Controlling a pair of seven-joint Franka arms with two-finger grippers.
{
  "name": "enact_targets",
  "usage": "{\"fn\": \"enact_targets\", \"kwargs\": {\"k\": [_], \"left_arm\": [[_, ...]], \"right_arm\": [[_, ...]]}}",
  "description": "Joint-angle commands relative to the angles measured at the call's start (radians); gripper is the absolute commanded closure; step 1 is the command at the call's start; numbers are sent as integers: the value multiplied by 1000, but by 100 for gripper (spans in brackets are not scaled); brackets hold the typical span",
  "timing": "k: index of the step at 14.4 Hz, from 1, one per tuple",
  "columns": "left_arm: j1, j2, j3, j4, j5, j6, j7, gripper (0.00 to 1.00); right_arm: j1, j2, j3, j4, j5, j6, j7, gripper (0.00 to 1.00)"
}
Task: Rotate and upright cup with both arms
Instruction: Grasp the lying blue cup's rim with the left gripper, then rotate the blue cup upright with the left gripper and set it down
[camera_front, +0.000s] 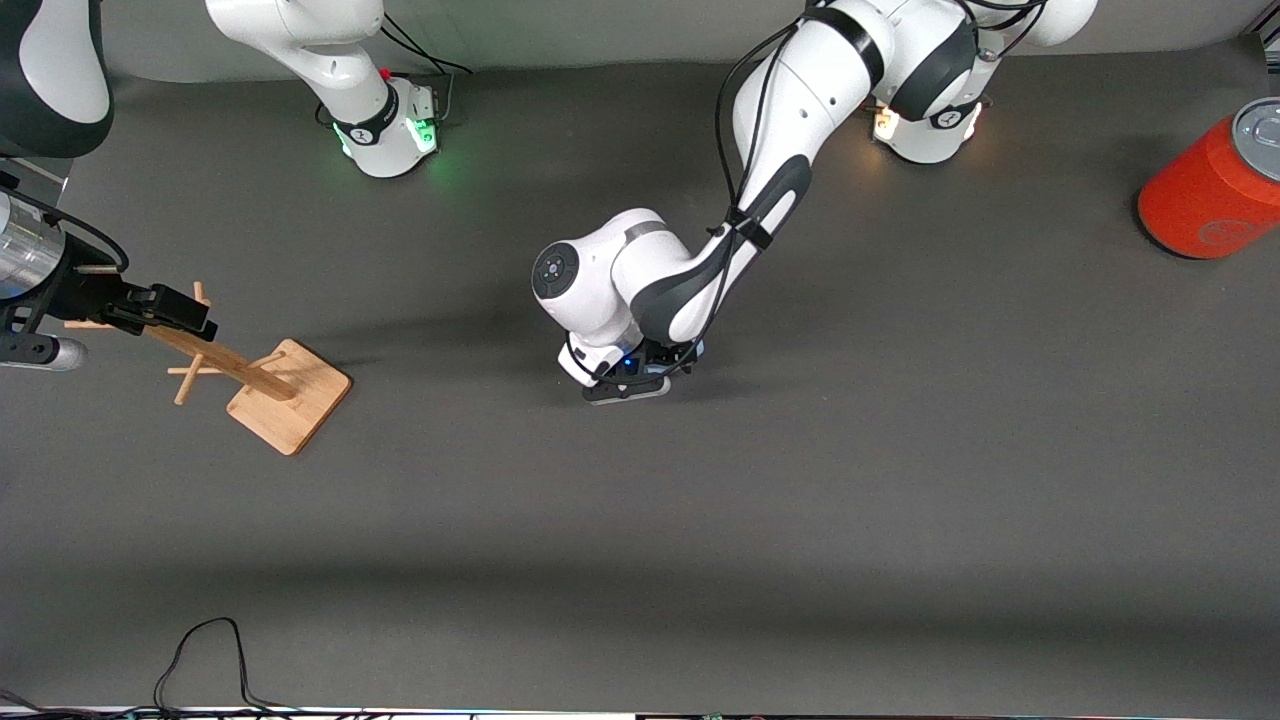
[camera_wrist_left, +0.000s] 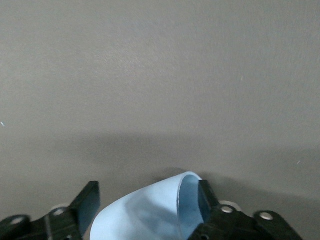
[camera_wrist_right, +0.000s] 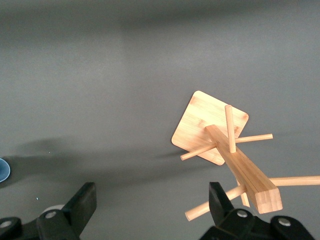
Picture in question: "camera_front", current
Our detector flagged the wooden cup rack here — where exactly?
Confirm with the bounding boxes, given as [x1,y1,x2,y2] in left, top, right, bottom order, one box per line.
[65,282,353,457]

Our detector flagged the orange drink can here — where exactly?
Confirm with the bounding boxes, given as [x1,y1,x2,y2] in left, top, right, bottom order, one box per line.
[1137,97,1280,261]

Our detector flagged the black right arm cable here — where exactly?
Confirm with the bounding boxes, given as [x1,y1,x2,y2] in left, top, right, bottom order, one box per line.
[0,175,130,276]

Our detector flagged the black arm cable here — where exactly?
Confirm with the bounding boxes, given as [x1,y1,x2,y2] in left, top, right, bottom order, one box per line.
[714,0,1051,381]
[0,175,130,276]

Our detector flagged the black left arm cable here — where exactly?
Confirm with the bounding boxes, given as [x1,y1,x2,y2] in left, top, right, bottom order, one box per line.
[714,0,1051,381]

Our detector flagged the black looped table cable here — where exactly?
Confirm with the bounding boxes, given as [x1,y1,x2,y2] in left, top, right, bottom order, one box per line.
[153,616,301,716]

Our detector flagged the black right base cables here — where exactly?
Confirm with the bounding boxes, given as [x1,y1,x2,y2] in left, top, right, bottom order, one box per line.
[378,12,473,126]

